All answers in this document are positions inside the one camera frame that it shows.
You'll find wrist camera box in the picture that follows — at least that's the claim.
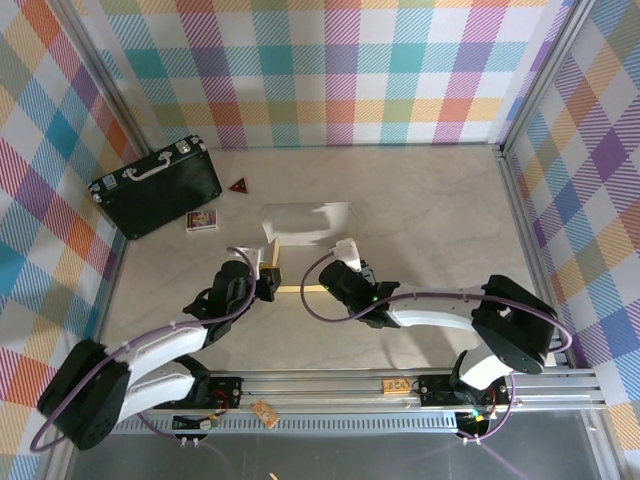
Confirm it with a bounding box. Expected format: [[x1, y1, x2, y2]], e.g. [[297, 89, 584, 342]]
[[233, 244, 267, 274], [331, 238, 362, 272]]

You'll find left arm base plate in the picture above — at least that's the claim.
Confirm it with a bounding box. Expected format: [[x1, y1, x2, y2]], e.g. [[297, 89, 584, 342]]
[[151, 375, 245, 411]]

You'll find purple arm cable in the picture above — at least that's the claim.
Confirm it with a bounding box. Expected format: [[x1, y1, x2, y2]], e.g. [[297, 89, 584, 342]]
[[299, 249, 574, 445], [29, 244, 259, 454]]

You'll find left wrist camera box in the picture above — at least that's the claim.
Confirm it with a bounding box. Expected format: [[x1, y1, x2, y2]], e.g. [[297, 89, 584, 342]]
[[233, 244, 267, 274]]

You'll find small wired connector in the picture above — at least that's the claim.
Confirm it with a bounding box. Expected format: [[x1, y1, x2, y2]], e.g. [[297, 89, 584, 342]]
[[172, 412, 224, 432], [457, 407, 496, 426]]

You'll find black briefcase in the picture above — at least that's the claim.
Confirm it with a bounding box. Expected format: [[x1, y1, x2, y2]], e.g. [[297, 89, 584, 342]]
[[88, 134, 224, 242]]

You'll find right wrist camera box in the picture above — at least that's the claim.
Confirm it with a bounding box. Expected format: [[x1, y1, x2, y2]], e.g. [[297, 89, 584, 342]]
[[331, 238, 362, 272]]

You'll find white paper box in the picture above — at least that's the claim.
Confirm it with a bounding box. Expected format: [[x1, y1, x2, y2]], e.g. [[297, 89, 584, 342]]
[[260, 200, 359, 294]]

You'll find aluminium side rail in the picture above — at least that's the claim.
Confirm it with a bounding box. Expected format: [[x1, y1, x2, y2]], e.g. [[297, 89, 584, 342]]
[[492, 142, 574, 371], [84, 232, 129, 351]]

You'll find small printed card box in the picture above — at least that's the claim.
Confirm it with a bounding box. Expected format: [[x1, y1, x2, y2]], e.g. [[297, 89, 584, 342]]
[[184, 209, 221, 235]]

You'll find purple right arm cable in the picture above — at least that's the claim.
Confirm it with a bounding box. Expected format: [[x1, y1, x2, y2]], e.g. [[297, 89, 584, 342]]
[[299, 249, 574, 445]]

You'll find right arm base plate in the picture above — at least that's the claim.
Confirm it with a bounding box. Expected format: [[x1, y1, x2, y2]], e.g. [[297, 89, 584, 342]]
[[417, 373, 511, 407]]

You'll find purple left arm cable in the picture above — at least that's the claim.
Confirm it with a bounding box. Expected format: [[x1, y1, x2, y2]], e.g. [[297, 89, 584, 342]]
[[29, 244, 259, 454]]

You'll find grey metal sheet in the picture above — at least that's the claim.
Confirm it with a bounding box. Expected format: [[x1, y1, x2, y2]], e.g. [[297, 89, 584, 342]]
[[47, 412, 626, 480]]

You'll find small orange circuit board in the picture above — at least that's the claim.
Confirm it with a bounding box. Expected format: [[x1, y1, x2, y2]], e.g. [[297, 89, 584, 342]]
[[251, 399, 279, 430]]

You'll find aluminium mounting rail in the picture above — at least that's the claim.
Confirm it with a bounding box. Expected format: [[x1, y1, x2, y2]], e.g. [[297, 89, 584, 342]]
[[53, 367, 607, 417]]

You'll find aluminium frame post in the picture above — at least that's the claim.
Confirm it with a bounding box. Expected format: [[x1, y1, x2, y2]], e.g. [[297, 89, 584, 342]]
[[59, 0, 156, 154], [497, 0, 596, 156]]

